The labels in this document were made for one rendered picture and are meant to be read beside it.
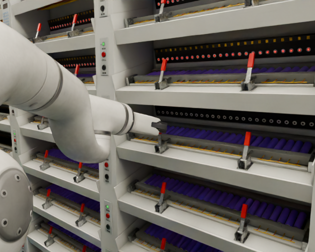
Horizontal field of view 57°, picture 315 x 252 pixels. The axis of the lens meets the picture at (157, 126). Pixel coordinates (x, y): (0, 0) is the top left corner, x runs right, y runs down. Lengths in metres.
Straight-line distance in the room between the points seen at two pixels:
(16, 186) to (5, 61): 0.15
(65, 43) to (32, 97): 0.81
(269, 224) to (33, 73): 0.67
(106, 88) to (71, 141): 0.46
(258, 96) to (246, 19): 0.18
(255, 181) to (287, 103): 0.20
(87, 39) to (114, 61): 0.16
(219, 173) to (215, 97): 0.20
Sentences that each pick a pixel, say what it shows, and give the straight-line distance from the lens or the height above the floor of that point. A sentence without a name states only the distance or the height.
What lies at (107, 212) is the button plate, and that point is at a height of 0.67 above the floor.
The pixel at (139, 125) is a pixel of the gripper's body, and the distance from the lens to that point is 0.74.
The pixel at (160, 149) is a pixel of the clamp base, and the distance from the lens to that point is 0.88.
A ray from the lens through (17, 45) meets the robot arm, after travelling 0.37.
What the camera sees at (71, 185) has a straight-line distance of 1.27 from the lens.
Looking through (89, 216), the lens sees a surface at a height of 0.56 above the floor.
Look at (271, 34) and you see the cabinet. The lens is 0.92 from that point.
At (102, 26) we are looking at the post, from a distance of 1.04.
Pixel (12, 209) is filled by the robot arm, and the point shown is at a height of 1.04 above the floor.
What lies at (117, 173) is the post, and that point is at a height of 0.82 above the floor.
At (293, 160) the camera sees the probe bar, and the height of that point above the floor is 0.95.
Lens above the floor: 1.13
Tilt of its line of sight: 8 degrees down
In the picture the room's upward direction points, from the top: straight up
